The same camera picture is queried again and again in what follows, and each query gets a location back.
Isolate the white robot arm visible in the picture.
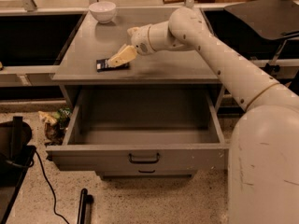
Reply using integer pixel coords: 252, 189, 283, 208
108, 7, 299, 224

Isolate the pile of snack bags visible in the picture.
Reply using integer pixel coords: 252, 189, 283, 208
38, 108, 72, 146

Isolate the black equipment at left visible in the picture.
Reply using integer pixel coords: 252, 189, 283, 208
0, 116, 36, 224

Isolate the open grey top drawer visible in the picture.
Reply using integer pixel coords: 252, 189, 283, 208
47, 88, 228, 176

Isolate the wooden stick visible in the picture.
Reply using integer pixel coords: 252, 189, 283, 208
163, 0, 185, 4

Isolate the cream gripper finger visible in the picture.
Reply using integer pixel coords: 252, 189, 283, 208
127, 27, 139, 36
107, 44, 137, 67

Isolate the white ceramic bowl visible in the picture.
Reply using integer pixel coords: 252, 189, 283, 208
89, 1, 116, 23

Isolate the black stand foot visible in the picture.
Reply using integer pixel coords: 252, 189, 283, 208
77, 189, 93, 224

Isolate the black cable on floor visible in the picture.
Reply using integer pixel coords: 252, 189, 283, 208
34, 149, 71, 224

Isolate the black drawer handle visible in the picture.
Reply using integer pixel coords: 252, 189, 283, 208
128, 153, 160, 164
138, 170, 156, 174

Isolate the black office chair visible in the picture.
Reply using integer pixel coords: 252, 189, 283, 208
223, 0, 299, 75

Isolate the black top drawer handle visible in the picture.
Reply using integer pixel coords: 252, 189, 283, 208
128, 153, 160, 164

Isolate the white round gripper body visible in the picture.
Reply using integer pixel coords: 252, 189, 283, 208
131, 24, 155, 55

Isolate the black lower drawer handle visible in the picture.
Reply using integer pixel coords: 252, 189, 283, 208
138, 170, 156, 174

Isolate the grey drawer cabinet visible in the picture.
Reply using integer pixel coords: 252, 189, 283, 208
47, 7, 229, 179

